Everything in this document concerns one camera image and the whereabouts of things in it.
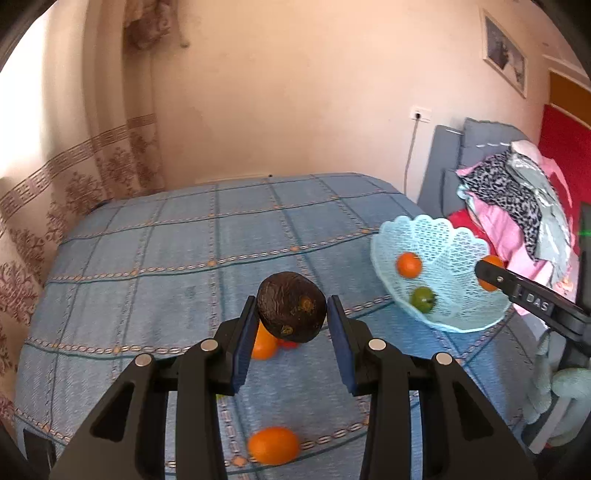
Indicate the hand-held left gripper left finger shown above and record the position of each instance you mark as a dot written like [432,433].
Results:
[244,350]

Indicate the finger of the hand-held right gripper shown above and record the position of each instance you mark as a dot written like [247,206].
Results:
[531,302]

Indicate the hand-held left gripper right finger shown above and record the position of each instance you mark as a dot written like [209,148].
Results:
[342,350]

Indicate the small round orange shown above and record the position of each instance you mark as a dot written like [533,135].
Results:
[409,265]
[488,285]
[264,347]

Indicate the red tomato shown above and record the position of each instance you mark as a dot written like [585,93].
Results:
[287,344]

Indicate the dark brown avocado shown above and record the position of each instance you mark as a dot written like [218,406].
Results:
[288,304]

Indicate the large oblong orange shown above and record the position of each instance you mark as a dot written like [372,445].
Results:
[274,445]

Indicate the light blue plastic basket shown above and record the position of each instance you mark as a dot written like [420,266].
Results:
[443,244]

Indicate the pink cloth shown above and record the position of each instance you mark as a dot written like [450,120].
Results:
[498,226]

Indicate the silver grey cloth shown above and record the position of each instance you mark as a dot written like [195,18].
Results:
[549,217]

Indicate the green citrus fruit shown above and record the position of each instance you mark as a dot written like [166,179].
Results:
[422,299]

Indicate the red cloth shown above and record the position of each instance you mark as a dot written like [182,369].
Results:
[464,219]

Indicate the blue plaid blanket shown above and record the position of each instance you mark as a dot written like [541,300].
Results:
[161,258]

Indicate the grey-blue pillow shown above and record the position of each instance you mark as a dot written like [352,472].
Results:
[485,134]
[434,161]

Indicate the beige patterned curtain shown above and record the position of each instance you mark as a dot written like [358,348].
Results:
[69,184]

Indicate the red wall panel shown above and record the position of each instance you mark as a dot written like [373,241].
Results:
[563,134]

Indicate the orange wall panel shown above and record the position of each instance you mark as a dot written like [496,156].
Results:
[568,90]

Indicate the white wall socket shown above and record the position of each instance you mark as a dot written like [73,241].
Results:
[420,113]

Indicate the framed wall picture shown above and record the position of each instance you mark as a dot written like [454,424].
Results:
[503,50]

